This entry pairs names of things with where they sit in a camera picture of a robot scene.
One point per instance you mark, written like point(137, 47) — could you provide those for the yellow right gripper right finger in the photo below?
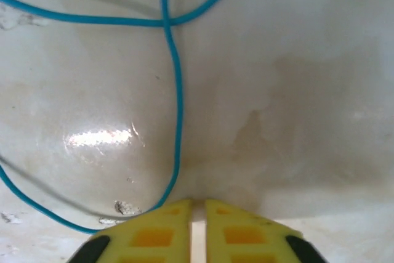
point(246, 238)

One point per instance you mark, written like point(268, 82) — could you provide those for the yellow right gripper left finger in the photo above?
point(151, 238)

